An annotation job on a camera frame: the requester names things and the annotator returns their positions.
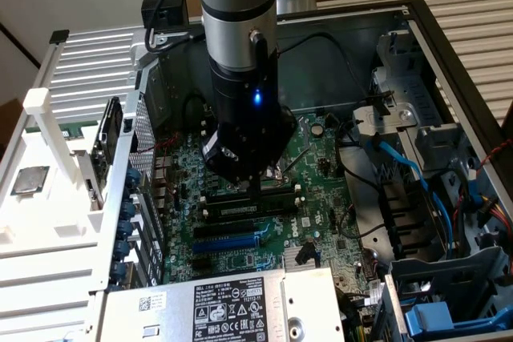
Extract red black twisted wire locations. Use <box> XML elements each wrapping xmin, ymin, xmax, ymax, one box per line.
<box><xmin>476</xmin><ymin>137</ymin><xmax>513</xmax><ymax>167</ymax></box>
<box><xmin>131</xmin><ymin>131</ymin><xmax>181</xmax><ymax>155</ymax></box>

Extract red yellow black power wires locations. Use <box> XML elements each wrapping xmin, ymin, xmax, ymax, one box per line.
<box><xmin>479</xmin><ymin>193</ymin><xmax>513</xmax><ymax>225</ymax></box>

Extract green circuit board strip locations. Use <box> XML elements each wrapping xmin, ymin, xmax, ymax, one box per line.
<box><xmin>23</xmin><ymin>119</ymin><xmax>99</xmax><ymax>141</ymax></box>

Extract black sata wire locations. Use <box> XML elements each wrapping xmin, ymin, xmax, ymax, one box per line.
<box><xmin>277</xmin><ymin>31</ymin><xmax>398</xmax><ymax>109</ymax></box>

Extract long black expansion slot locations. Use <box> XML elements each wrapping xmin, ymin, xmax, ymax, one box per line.
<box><xmin>192</xmin><ymin>219</ymin><xmax>273</xmax><ymax>240</ymax></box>

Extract black plastic fan shroud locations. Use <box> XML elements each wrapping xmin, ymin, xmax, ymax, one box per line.
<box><xmin>378</xmin><ymin>179</ymin><xmax>446</xmax><ymax>263</ymax></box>

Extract silver cpu chip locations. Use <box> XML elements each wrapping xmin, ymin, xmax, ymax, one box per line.
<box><xmin>10</xmin><ymin>165</ymin><xmax>51</xmax><ymax>197</ymax></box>

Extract green dell motherboard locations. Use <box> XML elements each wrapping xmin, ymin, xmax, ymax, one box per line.
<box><xmin>151</xmin><ymin>112</ymin><xmax>388</xmax><ymax>342</ymax></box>

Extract open black silver pc case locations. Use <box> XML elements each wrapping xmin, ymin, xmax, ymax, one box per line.
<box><xmin>86</xmin><ymin>0</ymin><xmax>513</xmax><ymax>342</ymax></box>

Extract blue expansion slot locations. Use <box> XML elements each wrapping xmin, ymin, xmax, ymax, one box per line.
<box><xmin>192</xmin><ymin>233</ymin><xmax>261</xmax><ymax>255</ymax></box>

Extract silver finned heat sink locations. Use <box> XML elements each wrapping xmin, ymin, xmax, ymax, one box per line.
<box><xmin>285</xmin><ymin>244</ymin><xmax>321</xmax><ymax>269</ymax></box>

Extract silver power supply with label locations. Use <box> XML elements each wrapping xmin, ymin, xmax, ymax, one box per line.
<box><xmin>94</xmin><ymin>265</ymin><xmax>345</xmax><ymax>342</ymax></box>

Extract ram stick with white label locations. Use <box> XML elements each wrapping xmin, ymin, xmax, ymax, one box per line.
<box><xmin>206</xmin><ymin>191</ymin><xmax>298</xmax><ymax>219</ymax></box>

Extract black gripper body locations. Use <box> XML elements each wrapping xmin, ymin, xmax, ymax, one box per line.
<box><xmin>208</xmin><ymin>53</ymin><xmax>300</xmax><ymax>191</ymax></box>

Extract bright blue plastic handle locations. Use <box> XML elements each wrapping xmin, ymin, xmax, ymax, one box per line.
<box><xmin>403</xmin><ymin>300</ymin><xmax>513</xmax><ymax>335</ymax></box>

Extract black wrist connector plug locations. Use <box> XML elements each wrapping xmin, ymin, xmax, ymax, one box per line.
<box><xmin>248</xmin><ymin>27</ymin><xmax>269</xmax><ymax>83</ymax></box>

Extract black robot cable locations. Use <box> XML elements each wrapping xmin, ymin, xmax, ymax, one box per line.
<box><xmin>143</xmin><ymin>0</ymin><xmax>208</xmax><ymax>54</ymax></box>

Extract black graphics card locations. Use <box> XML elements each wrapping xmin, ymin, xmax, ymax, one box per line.
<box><xmin>71</xmin><ymin>95</ymin><xmax>123</xmax><ymax>213</ymax></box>

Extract black wire loop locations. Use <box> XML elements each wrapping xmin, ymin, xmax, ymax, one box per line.
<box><xmin>182</xmin><ymin>91</ymin><xmax>209</xmax><ymax>137</ymax></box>

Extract black box device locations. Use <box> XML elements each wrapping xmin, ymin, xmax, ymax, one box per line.
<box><xmin>142</xmin><ymin>0</ymin><xmax>189</xmax><ymax>30</ymax></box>

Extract blue sata wire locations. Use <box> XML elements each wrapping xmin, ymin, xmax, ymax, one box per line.
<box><xmin>360</xmin><ymin>131</ymin><xmax>456</xmax><ymax>261</ymax></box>

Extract white parts rack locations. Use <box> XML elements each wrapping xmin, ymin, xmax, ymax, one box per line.
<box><xmin>0</xmin><ymin>87</ymin><xmax>133</xmax><ymax>259</ymax></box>

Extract silver metal disk bay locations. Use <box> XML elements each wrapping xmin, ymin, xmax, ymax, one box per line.
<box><xmin>352</xmin><ymin>29</ymin><xmax>482</xmax><ymax>183</ymax></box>

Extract thin metal locking lever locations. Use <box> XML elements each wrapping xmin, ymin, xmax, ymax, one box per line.
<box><xmin>282</xmin><ymin>143</ymin><xmax>312</xmax><ymax>177</ymax></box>

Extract silver cpu socket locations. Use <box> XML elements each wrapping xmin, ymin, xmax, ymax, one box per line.
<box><xmin>262</xmin><ymin>155</ymin><xmax>292</xmax><ymax>193</ymax></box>

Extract blue grey drive cage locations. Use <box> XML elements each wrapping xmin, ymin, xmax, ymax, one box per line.
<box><xmin>384</xmin><ymin>245</ymin><xmax>513</xmax><ymax>342</ymax></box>

